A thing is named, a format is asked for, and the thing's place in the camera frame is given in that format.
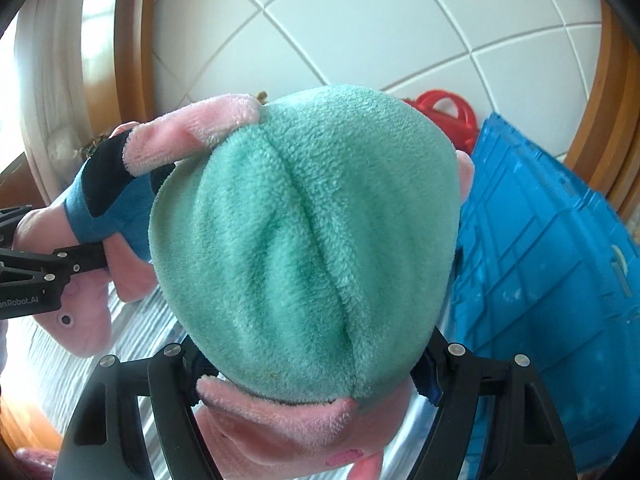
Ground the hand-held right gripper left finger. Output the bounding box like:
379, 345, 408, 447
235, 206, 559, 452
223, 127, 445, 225
54, 337, 226, 480

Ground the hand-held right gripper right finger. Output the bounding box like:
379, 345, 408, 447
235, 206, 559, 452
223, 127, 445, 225
400, 327, 581, 480

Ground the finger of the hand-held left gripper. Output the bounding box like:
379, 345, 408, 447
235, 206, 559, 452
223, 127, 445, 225
0, 244, 109, 286
0, 204, 36, 247

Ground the pink pig plush blue dress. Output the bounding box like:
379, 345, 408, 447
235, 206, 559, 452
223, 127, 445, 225
12, 122, 176, 359

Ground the blue plastic crate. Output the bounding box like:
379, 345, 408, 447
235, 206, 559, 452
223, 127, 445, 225
450, 111, 640, 466

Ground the pink pig plush teal dress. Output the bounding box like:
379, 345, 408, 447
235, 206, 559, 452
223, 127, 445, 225
122, 84, 476, 480

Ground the pale blue wrinkled tablecloth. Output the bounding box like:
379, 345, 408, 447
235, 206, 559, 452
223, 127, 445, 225
0, 240, 436, 480

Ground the pink fuzzy cloth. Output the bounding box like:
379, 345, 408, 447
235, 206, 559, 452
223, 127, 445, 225
14, 449, 57, 480

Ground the red bear suitcase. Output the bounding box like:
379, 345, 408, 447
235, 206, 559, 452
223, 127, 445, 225
405, 89, 478, 156

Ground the curved wooden wall frame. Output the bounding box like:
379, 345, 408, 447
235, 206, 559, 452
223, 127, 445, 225
114, 0, 192, 132
565, 0, 640, 213

